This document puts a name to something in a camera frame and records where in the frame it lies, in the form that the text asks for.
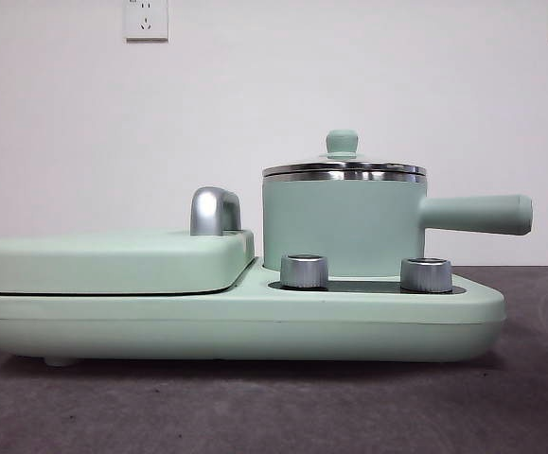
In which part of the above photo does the glass lid with green knob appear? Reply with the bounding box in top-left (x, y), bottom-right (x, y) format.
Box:
top-left (262, 130), bottom-right (427, 177)

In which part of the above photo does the mint green handled pot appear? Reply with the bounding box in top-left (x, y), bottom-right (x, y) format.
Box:
top-left (261, 169), bottom-right (534, 280)

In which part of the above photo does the mint green griddle cover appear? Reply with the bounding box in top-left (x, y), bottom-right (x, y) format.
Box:
top-left (0, 228), bottom-right (258, 295)

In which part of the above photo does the white wall socket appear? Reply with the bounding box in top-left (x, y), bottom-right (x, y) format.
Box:
top-left (123, 0), bottom-right (169, 44)

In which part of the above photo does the silver control knob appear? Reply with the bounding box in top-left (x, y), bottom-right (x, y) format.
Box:
top-left (399, 256), bottom-right (453, 291)
top-left (278, 253), bottom-right (330, 288)

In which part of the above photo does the silver griddle cover handle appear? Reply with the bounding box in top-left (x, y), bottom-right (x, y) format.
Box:
top-left (189, 186), bottom-right (242, 236)

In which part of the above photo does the mint green breakfast machine base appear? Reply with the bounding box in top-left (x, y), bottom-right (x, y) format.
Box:
top-left (0, 257), bottom-right (506, 368)

